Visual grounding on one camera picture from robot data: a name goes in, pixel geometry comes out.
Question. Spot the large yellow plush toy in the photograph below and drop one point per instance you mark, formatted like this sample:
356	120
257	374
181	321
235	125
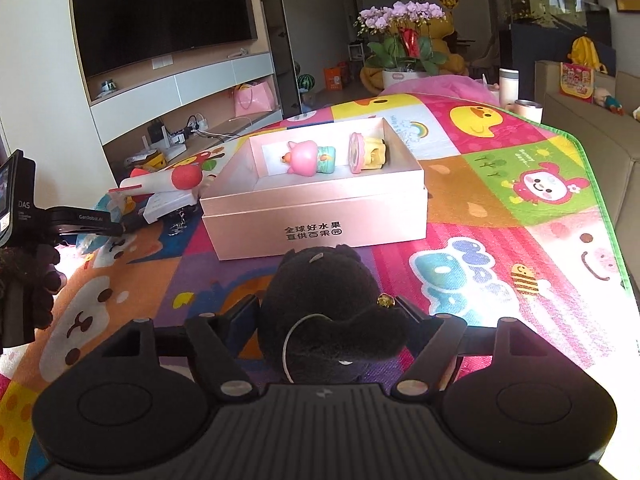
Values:
452	55

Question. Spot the watermelon print ball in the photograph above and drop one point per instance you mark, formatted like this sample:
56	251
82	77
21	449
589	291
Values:
306	83

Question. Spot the black plush toy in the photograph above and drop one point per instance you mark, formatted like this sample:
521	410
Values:
325	290

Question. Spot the black television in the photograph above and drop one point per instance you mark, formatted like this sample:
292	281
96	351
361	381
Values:
160	10

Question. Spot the yellow and pink toy figure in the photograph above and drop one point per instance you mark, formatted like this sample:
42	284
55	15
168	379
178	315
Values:
370	152

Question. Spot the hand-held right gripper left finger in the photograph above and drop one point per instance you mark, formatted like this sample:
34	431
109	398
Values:
245	312

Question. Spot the orange paper bag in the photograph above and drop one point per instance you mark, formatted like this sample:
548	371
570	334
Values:
336	77

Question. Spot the black router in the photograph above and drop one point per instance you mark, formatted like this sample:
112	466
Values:
157	135

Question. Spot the pink cup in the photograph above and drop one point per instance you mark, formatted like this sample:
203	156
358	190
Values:
527	110

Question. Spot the white flower pot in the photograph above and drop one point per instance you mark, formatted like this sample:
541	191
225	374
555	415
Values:
400	80

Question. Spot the yellow box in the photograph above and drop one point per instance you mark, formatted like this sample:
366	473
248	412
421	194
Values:
150	161

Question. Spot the white stool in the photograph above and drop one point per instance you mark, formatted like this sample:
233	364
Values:
356	51

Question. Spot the pink cardboard box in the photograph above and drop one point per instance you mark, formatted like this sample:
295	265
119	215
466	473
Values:
310	210

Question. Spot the pink pig toy figure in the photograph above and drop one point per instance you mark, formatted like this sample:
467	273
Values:
307	159

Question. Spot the glass fish tank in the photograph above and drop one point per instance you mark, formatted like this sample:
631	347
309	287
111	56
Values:
550	5

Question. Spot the person's left hand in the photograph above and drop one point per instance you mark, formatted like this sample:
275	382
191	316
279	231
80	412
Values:
47	285

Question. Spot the small doll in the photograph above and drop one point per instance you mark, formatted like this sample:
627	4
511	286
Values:
609	100

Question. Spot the white flat box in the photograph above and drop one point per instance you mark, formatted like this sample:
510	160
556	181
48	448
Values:
167	207

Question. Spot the pink gift bag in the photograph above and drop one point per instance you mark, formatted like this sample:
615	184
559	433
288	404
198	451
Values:
254	99

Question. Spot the white and wood media cabinet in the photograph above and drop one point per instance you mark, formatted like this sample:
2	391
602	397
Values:
200	85

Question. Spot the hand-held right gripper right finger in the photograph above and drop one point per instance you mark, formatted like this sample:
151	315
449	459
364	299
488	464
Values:
434	346

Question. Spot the purple orchid plant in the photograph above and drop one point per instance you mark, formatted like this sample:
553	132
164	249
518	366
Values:
400	30

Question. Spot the pink cloth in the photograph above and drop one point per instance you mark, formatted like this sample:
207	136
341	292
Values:
440	87

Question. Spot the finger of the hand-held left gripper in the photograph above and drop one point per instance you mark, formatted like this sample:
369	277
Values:
85	220

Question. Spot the beige sofa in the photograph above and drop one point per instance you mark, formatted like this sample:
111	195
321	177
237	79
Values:
580	130

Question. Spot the cartoon print bag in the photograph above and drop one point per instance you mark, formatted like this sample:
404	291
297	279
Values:
577	82

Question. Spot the colourful printed blanket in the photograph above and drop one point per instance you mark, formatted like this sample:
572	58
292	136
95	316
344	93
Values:
490	220

